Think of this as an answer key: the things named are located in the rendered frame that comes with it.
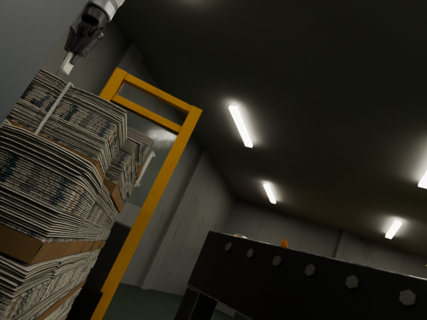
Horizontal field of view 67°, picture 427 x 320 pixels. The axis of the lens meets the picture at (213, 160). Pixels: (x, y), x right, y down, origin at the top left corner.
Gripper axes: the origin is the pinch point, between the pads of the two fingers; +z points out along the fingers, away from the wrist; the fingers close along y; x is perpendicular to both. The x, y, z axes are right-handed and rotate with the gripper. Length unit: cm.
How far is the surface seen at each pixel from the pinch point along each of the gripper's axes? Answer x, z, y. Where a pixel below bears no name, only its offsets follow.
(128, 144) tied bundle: -34.2, 10.7, -9.8
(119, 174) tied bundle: -35.2, 23.2, -11.4
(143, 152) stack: -88, -2, 15
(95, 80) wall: -238, -117, 215
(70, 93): -0.4, 9.8, -6.5
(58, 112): 0.1, 16.8, -6.3
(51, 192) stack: 19, 39, -35
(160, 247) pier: -550, 51, 170
